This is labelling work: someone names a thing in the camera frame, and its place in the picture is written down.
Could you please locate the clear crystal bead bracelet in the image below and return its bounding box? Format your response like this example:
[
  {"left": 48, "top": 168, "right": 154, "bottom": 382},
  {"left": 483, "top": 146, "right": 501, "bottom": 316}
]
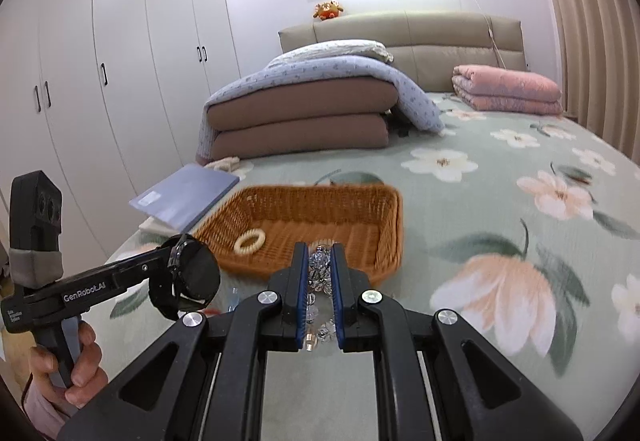
[{"left": 300, "top": 239, "right": 338, "bottom": 353}]

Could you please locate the black round watch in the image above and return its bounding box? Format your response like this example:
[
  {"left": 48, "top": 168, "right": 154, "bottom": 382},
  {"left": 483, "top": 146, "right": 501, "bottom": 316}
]
[{"left": 149, "top": 234, "right": 220, "bottom": 321}]

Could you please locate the person's left hand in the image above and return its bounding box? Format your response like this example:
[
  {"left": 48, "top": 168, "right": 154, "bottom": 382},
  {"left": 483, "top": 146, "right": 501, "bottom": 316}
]
[{"left": 29, "top": 322, "right": 108, "bottom": 409}]

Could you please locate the brown wicker basket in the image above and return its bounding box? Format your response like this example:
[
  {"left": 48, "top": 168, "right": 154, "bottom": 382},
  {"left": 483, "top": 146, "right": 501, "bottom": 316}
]
[{"left": 193, "top": 184, "right": 404, "bottom": 286}]

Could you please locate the blue grey book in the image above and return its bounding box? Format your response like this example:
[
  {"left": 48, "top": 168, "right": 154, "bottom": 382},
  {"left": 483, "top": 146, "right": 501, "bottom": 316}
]
[{"left": 129, "top": 164, "right": 240, "bottom": 232}]

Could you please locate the cream knitted item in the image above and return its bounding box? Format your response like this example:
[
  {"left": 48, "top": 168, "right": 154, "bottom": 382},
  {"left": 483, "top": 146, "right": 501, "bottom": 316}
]
[{"left": 205, "top": 157, "right": 241, "bottom": 173}]

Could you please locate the brown folded quilt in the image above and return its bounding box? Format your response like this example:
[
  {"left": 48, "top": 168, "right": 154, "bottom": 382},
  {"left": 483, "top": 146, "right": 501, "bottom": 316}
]
[{"left": 195, "top": 55, "right": 445, "bottom": 164}]

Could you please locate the floral green bedspread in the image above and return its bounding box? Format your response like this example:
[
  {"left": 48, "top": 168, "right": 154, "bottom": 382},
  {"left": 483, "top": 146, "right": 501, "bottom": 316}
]
[{"left": 85, "top": 94, "right": 639, "bottom": 440}]

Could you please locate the white patterned pillow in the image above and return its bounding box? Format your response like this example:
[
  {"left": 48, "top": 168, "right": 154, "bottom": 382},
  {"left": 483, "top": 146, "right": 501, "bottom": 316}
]
[{"left": 267, "top": 39, "right": 394, "bottom": 67}]

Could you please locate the pink folded blanket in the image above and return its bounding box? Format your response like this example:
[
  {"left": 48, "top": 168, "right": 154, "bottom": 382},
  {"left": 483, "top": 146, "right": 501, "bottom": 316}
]
[{"left": 451, "top": 65, "right": 563, "bottom": 116}]

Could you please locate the beige padded headboard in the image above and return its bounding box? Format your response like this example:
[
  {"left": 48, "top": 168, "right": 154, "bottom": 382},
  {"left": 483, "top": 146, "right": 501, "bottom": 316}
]
[{"left": 279, "top": 11, "right": 527, "bottom": 92}]

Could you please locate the orange plush toy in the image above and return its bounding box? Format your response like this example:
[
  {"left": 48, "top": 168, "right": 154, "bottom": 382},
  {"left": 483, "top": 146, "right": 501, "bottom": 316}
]
[{"left": 314, "top": 1, "right": 344, "bottom": 20}]

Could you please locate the white wardrobe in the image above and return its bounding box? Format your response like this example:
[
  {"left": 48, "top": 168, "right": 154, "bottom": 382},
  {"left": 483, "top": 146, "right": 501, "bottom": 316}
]
[{"left": 1, "top": 0, "right": 239, "bottom": 275}]

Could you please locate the beige curtain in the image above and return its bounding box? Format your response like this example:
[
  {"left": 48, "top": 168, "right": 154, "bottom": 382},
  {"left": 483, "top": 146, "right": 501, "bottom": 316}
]
[{"left": 552, "top": 0, "right": 639, "bottom": 161}]

